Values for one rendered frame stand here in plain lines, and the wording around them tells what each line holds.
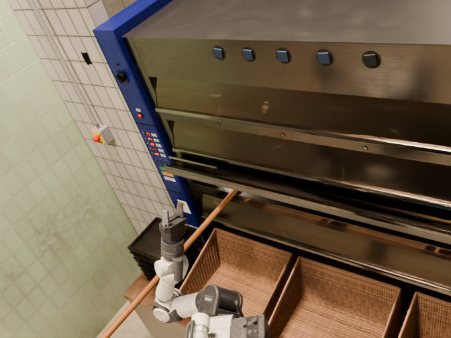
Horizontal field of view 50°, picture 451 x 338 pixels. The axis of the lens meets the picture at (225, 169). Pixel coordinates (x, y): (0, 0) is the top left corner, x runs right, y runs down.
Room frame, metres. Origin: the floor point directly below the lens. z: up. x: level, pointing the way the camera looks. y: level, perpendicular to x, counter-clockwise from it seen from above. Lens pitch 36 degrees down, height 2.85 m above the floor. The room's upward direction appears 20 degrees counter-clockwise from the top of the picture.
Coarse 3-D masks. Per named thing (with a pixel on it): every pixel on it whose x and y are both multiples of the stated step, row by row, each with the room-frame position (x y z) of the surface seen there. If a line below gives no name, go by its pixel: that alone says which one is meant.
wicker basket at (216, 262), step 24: (216, 240) 2.16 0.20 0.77; (240, 240) 2.03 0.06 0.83; (216, 264) 2.10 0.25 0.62; (240, 264) 2.02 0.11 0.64; (264, 264) 1.89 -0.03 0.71; (288, 264) 1.74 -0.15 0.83; (192, 288) 1.95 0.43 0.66; (240, 288) 1.89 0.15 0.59; (264, 288) 1.83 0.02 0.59; (264, 312) 1.55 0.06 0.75
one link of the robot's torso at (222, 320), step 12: (240, 312) 1.12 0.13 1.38; (216, 324) 1.10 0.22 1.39; (228, 324) 1.08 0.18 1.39; (240, 324) 1.06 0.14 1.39; (252, 324) 1.05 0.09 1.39; (264, 324) 1.03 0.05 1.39; (216, 336) 1.05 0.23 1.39; (228, 336) 1.03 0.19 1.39; (240, 336) 1.02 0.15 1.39; (252, 336) 1.00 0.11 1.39; (264, 336) 0.99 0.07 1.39
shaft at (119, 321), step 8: (232, 192) 2.00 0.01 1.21; (224, 200) 1.97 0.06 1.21; (216, 208) 1.93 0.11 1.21; (216, 216) 1.89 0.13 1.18; (208, 224) 1.85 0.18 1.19; (200, 232) 1.80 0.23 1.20; (192, 240) 1.77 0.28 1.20; (184, 248) 1.73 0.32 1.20; (152, 280) 1.59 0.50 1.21; (144, 288) 1.56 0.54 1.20; (144, 296) 1.53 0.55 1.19; (136, 304) 1.50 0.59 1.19; (128, 312) 1.47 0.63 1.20; (120, 320) 1.44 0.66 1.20; (112, 328) 1.41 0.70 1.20; (104, 336) 1.38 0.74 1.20
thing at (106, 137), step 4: (92, 128) 2.68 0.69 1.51; (96, 128) 2.66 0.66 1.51; (100, 128) 2.64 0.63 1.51; (104, 128) 2.62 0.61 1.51; (108, 128) 2.64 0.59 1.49; (92, 132) 2.65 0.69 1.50; (96, 132) 2.62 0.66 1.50; (100, 132) 2.60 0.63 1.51; (104, 132) 2.61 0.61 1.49; (108, 132) 2.63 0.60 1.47; (100, 136) 2.60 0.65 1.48; (104, 136) 2.60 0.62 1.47; (108, 136) 2.62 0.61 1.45; (112, 136) 2.63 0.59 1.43; (100, 140) 2.62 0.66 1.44; (104, 140) 2.59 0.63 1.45; (108, 140) 2.61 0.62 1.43
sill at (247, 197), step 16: (224, 192) 2.07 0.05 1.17; (240, 192) 2.01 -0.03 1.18; (272, 208) 1.85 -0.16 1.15; (288, 208) 1.77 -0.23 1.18; (304, 208) 1.73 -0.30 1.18; (336, 224) 1.59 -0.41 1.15; (352, 224) 1.53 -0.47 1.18; (368, 224) 1.49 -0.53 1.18; (400, 240) 1.37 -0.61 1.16; (416, 240) 1.32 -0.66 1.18; (432, 240) 1.29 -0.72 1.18
